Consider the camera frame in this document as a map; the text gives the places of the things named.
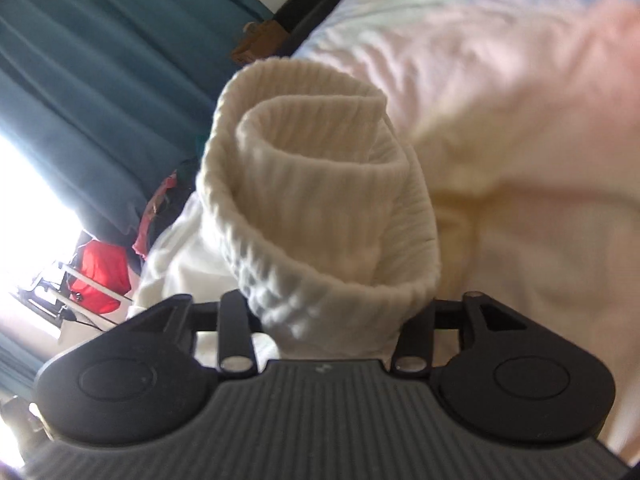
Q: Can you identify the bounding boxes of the teal right curtain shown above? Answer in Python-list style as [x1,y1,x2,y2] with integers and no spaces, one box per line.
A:
[1,0,269,246]

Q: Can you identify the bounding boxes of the red bag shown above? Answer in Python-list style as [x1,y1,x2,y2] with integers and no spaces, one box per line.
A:
[68,240,131,315]

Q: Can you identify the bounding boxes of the cream white sweatpants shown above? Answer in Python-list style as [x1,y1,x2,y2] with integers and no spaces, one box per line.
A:
[132,58,440,360]

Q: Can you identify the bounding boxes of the silver tripod stand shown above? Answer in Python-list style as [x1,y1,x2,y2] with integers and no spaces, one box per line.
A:
[12,261,132,333]

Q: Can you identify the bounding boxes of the pastel pink bed sheet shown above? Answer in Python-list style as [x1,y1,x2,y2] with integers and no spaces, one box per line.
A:
[297,0,639,462]

